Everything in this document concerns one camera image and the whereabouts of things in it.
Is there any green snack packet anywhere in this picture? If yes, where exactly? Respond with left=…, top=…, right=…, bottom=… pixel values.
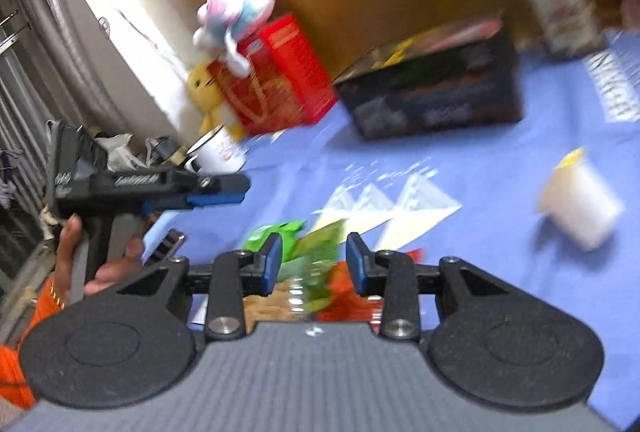
left=280, top=219, right=351, bottom=315
left=242, top=221, right=306, bottom=263

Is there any red gift box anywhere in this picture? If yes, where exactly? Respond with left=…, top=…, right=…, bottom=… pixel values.
left=206, top=13, right=341, bottom=137

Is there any white enamel mug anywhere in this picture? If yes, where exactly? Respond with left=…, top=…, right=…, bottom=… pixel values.
left=185, top=124, right=249, bottom=175

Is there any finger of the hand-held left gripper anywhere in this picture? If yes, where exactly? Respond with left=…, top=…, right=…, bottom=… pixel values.
left=142, top=174, right=252, bottom=215

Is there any pink and blue plush toy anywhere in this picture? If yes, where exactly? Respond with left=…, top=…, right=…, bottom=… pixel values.
left=192, top=0, right=277, bottom=80

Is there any orange snack packet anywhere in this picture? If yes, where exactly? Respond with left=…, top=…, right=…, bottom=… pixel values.
left=320, top=249, right=426, bottom=323

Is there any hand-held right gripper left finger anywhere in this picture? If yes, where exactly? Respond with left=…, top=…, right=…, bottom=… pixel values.
left=116, top=233, right=283, bottom=343

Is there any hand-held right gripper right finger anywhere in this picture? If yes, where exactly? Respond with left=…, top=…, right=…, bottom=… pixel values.
left=346, top=232, right=506, bottom=342

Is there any black wall cable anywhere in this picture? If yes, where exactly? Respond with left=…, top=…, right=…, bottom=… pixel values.
left=65, top=0, right=173, bottom=60

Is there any black cardboard box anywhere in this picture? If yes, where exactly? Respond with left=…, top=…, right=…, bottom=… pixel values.
left=334, top=19, right=525, bottom=141

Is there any person's left hand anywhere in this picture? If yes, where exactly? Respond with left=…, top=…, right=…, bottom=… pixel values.
left=52, top=214, right=147, bottom=307

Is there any yellow plush duck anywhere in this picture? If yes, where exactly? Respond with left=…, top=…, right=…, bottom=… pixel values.
left=187, top=62, right=247, bottom=139

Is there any white plastic bag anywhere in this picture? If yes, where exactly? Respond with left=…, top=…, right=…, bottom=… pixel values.
left=94, top=133, right=151, bottom=173

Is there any gold bracelet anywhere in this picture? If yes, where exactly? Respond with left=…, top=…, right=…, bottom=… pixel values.
left=47, top=278, right=67, bottom=311

